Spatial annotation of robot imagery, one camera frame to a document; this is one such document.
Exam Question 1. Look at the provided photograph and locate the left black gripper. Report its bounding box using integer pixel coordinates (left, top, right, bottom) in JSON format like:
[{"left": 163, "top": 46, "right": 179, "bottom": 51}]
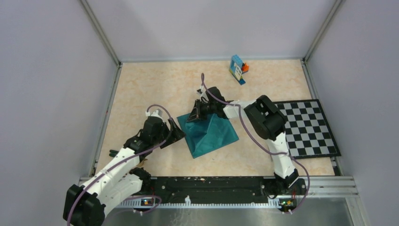
[{"left": 152, "top": 117, "right": 186, "bottom": 149}]

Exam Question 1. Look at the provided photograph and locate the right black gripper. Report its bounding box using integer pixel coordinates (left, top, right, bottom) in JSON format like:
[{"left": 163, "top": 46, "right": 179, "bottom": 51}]
[{"left": 186, "top": 99, "right": 216, "bottom": 123}]

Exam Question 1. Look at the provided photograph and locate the teal cloth napkin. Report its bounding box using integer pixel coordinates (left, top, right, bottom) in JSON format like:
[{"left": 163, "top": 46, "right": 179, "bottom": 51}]
[{"left": 177, "top": 114, "right": 239, "bottom": 159}]

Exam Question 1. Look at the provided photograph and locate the colourful toy block house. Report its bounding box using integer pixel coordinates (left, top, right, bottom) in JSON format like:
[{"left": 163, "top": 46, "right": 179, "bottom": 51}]
[{"left": 229, "top": 55, "right": 249, "bottom": 85}]

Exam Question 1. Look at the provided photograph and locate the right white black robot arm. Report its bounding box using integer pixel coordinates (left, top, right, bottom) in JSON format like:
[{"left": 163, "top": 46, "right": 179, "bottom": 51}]
[{"left": 186, "top": 87, "right": 299, "bottom": 194}]

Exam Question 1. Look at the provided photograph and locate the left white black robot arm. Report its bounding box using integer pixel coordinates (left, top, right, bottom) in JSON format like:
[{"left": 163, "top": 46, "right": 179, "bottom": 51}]
[{"left": 63, "top": 116, "right": 186, "bottom": 226}]

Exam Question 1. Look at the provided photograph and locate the black white checkerboard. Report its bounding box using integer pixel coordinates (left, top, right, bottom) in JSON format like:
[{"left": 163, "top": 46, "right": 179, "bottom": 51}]
[{"left": 275, "top": 99, "right": 341, "bottom": 159}]

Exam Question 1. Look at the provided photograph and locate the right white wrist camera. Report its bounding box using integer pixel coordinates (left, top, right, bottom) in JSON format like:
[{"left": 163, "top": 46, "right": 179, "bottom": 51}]
[{"left": 197, "top": 89, "right": 208, "bottom": 102}]

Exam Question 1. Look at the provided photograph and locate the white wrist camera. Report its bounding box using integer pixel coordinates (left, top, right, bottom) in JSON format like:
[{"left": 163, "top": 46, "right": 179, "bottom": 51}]
[
  {"left": 145, "top": 109, "right": 164, "bottom": 121},
  {"left": 197, "top": 89, "right": 208, "bottom": 102}
]

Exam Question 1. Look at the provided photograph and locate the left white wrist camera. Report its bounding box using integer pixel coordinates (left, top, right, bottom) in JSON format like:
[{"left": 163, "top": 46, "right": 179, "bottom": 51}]
[{"left": 145, "top": 109, "right": 164, "bottom": 121}]

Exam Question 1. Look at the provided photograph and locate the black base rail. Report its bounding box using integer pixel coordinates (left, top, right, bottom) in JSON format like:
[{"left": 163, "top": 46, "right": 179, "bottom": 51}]
[{"left": 133, "top": 176, "right": 308, "bottom": 212}]

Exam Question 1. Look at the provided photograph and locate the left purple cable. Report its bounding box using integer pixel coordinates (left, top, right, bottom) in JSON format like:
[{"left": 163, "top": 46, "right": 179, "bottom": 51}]
[{"left": 66, "top": 104, "right": 174, "bottom": 226}]

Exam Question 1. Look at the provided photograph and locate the purple cable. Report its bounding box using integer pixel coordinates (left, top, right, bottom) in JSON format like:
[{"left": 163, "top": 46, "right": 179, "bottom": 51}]
[
  {"left": 200, "top": 73, "right": 311, "bottom": 214},
  {"left": 66, "top": 104, "right": 174, "bottom": 226}
]

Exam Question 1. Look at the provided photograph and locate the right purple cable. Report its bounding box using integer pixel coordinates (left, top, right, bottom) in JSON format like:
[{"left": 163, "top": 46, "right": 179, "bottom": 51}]
[{"left": 200, "top": 73, "right": 311, "bottom": 214}]

